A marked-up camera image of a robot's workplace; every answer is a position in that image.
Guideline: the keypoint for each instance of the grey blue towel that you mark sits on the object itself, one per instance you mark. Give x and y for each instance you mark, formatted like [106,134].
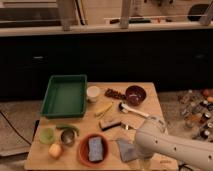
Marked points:
[126,150]

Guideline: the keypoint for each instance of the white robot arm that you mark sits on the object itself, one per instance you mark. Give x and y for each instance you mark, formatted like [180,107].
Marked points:
[151,138]

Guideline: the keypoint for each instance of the green plastic tray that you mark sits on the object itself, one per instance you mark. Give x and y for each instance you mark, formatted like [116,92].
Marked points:
[65,97]

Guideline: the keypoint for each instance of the white cup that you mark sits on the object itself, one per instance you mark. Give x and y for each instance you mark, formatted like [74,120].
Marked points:
[93,93]

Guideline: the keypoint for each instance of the dark red bowl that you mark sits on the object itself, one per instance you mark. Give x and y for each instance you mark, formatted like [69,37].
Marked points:
[135,95]

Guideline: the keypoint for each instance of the wooden block brush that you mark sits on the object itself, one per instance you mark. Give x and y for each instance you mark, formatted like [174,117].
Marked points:
[109,123]

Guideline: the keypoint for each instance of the blue grey sponge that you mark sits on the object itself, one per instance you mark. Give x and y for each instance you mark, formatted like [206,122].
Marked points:
[95,149]

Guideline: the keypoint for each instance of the green pepper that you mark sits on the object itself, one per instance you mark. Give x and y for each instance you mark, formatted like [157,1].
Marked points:
[69,127]

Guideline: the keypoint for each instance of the small metal cup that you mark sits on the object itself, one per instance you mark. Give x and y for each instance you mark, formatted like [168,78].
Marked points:
[68,137]

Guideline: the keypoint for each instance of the orange plastic bowl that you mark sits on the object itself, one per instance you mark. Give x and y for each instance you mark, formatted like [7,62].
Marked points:
[83,150]

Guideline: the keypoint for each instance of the light green plastic cup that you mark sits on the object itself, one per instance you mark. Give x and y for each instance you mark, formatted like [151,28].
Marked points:
[46,136]

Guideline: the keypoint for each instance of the yellow apple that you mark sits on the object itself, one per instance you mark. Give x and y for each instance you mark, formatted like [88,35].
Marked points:
[55,150]

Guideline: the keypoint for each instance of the spice bottle rack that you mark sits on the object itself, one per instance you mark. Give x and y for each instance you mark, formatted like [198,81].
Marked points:
[197,113]

